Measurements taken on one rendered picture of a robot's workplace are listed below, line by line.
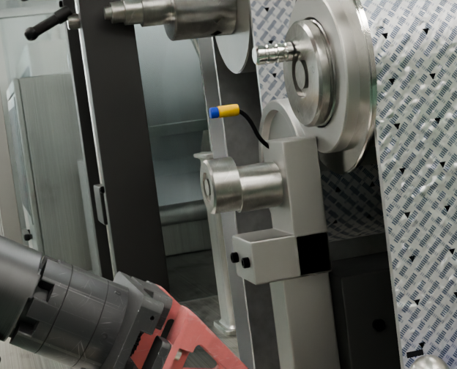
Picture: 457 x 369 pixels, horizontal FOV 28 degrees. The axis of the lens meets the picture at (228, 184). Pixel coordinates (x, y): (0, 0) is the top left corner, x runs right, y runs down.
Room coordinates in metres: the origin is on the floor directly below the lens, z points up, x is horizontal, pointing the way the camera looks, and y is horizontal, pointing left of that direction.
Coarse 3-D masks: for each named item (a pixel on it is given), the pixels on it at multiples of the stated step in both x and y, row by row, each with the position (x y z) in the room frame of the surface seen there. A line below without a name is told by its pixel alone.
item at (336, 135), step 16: (304, 0) 0.66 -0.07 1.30; (320, 0) 0.63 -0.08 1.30; (336, 0) 0.62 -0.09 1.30; (304, 16) 0.66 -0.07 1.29; (320, 16) 0.63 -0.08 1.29; (336, 16) 0.61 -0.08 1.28; (336, 32) 0.61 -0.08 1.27; (336, 48) 0.61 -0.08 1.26; (352, 48) 0.60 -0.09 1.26; (336, 64) 0.61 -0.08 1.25; (352, 64) 0.60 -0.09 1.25; (336, 80) 0.61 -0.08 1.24; (352, 80) 0.60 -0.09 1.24; (336, 96) 0.62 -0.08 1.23; (352, 96) 0.60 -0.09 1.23; (336, 112) 0.62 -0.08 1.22; (352, 112) 0.61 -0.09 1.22; (304, 128) 0.69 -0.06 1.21; (320, 128) 0.65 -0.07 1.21; (336, 128) 0.62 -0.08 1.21; (352, 128) 0.62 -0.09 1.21; (320, 144) 0.66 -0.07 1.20; (336, 144) 0.63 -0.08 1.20
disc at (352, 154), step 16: (352, 0) 0.60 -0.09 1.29; (352, 16) 0.60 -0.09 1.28; (352, 32) 0.60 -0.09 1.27; (368, 32) 0.59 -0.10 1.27; (368, 48) 0.58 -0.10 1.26; (368, 64) 0.59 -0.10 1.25; (368, 80) 0.59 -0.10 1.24; (368, 96) 0.59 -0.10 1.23; (368, 112) 0.59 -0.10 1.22; (368, 128) 0.60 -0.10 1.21; (352, 144) 0.62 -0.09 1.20; (368, 144) 0.61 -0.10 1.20; (336, 160) 0.66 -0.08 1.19; (352, 160) 0.63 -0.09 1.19
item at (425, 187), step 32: (416, 128) 0.60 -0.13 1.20; (448, 128) 0.61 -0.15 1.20; (384, 160) 0.60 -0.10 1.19; (416, 160) 0.60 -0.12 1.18; (448, 160) 0.61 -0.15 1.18; (384, 192) 0.60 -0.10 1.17; (416, 192) 0.60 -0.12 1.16; (448, 192) 0.61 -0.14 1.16; (384, 224) 0.60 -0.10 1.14; (416, 224) 0.60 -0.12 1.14; (448, 224) 0.61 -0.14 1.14; (416, 256) 0.60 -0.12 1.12; (448, 256) 0.61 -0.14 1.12; (416, 288) 0.60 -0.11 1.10; (448, 288) 0.61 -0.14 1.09; (416, 320) 0.60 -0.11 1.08; (448, 320) 0.60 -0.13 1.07; (448, 352) 0.60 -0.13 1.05
